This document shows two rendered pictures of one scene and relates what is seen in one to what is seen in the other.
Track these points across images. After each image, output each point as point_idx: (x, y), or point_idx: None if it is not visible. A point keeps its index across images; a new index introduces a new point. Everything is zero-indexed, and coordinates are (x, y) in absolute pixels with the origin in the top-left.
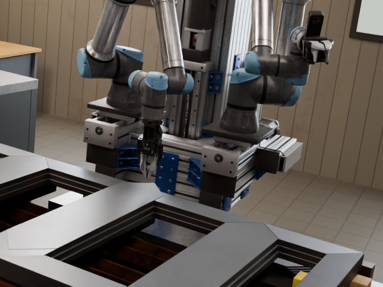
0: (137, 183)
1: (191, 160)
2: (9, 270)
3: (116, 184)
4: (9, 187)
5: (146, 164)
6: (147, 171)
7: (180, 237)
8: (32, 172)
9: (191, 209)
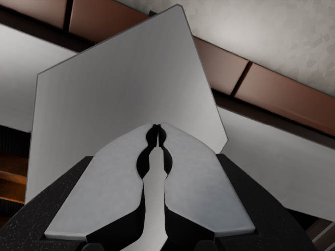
0: (111, 56)
1: None
2: None
3: (40, 102)
4: None
5: (144, 167)
6: (153, 133)
7: (244, 19)
8: None
9: (306, 199)
